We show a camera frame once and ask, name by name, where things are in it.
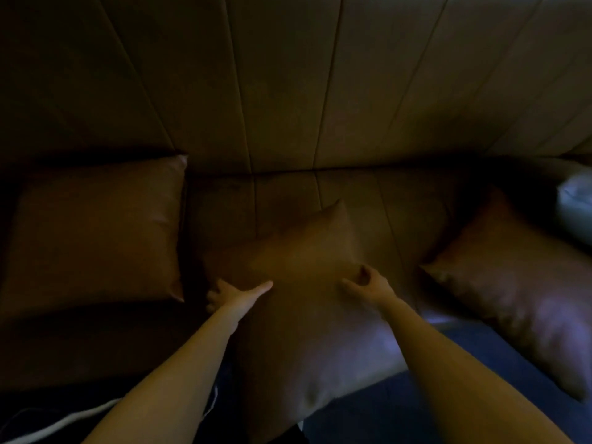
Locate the person's right hand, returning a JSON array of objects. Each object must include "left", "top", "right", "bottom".
[{"left": 341, "top": 265, "right": 398, "bottom": 314}]

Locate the person's left hand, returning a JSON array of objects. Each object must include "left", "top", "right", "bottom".
[{"left": 206, "top": 278, "right": 274, "bottom": 319}]

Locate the brown satin cushion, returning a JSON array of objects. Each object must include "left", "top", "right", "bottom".
[
  {"left": 203, "top": 199, "right": 410, "bottom": 444},
  {"left": 420, "top": 187, "right": 592, "bottom": 403},
  {"left": 0, "top": 154, "right": 188, "bottom": 315}
]

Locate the person's left forearm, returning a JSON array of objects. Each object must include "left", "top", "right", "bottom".
[{"left": 82, "top": 304, "right": 246, "bottom": 444}]

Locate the person's right forearm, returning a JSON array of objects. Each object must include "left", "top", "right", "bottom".
[{"left": 380, "top": 297, "right": 576, "bottom": 444}]

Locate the brown upholstered sofa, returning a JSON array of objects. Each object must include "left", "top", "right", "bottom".
[{"left": 0, "top": 0, "right": 592, "bottom": 393}]

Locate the white cushion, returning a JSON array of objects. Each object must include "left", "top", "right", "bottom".
[{"left": 555, "top": 172, "right": 592, "bottom": 245}]

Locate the white cable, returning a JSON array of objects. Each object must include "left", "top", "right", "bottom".
[{"left": 0, "top": 386, "right": 219, "bottom": 444}]

